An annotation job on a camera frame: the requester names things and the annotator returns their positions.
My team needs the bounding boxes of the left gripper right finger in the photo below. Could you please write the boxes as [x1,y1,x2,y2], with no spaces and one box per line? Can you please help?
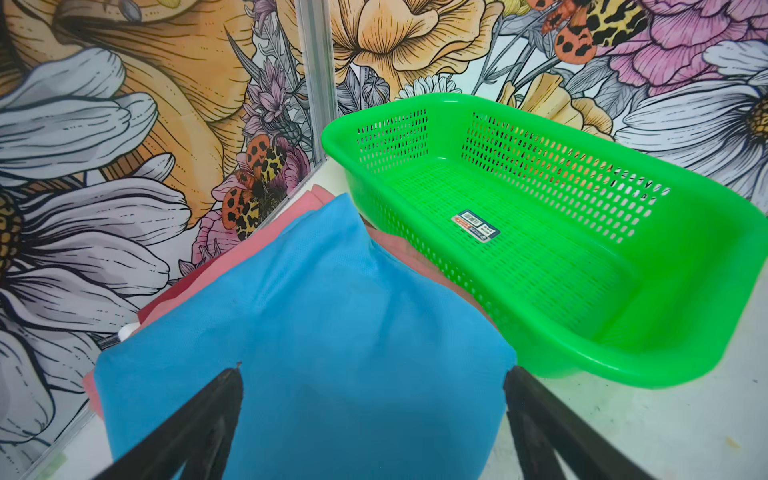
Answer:
[504,366,650,479]

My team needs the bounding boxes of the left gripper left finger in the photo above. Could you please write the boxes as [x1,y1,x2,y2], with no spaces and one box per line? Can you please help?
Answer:
[97,368,243,480]

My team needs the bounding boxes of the blue t shirt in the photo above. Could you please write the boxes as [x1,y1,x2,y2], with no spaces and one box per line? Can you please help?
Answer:
[94,195,515,479]

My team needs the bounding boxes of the green plastic basket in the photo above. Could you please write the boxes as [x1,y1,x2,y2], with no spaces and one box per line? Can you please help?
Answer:
[322,93,767,389]

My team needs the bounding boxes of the small label in basket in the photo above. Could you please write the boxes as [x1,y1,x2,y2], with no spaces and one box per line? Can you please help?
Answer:
[452,209,501,243]

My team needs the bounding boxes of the folded red t shirt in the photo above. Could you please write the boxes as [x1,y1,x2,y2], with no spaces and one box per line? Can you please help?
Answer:
[80,183,499,421]

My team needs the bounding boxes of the left aluminium corner post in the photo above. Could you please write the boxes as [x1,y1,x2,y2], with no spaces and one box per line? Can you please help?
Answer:
[295,0,338,164]

